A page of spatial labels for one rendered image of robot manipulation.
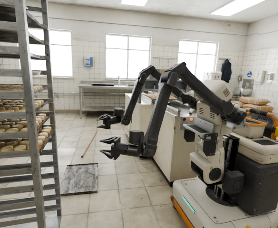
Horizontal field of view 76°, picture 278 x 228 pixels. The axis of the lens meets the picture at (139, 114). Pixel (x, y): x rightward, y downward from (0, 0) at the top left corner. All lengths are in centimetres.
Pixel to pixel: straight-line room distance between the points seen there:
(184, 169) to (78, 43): 463
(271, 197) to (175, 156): 87
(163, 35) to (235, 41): 254
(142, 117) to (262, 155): 153
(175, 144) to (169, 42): 450
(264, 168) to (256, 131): 26
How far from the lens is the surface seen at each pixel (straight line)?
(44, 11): 135
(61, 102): 584
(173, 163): 205
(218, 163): 143
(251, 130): 153
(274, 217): 179
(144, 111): 247
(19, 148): 103
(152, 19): 603
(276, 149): 150
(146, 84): 251
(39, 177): 100
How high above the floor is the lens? 125
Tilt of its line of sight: 13 degrees down
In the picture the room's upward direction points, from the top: 2 degrees clockwise
